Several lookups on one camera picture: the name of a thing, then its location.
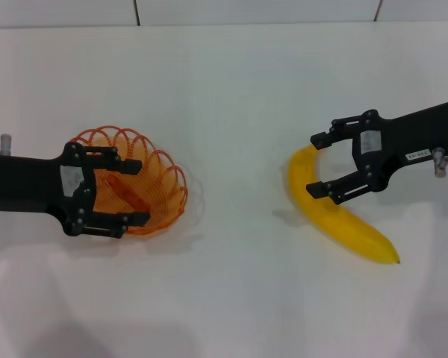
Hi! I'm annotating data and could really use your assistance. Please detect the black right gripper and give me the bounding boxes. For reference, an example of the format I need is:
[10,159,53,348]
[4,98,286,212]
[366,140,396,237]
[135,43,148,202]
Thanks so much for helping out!
[305,101,448,207]

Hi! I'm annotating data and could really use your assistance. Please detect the silver connector on left gripper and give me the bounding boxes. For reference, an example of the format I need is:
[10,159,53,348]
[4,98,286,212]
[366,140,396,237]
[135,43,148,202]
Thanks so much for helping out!
[0,134,15,157]

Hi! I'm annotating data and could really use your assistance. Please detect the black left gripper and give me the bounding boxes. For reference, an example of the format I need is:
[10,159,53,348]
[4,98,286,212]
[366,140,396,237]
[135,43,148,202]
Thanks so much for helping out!
[0,142,152,240]

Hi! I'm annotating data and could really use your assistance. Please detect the orange woven plastic basket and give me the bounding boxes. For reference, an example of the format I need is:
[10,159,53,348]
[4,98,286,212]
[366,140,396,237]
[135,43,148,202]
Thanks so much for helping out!
[68,125,190,239]

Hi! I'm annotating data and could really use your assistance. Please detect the silver connector on right gripper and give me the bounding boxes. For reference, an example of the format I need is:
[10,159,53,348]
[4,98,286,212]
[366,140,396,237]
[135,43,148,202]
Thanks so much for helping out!
[432,146,448,179]

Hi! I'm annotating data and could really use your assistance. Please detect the silver connector on gripper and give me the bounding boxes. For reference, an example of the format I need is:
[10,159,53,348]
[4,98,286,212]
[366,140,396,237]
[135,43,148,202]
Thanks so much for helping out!
[432,146,448,179]
[0,134,15,157]

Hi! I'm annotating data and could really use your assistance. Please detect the yellow banana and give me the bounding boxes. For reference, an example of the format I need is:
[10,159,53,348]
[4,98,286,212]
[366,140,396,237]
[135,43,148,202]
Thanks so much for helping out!
[286,145,402,266]

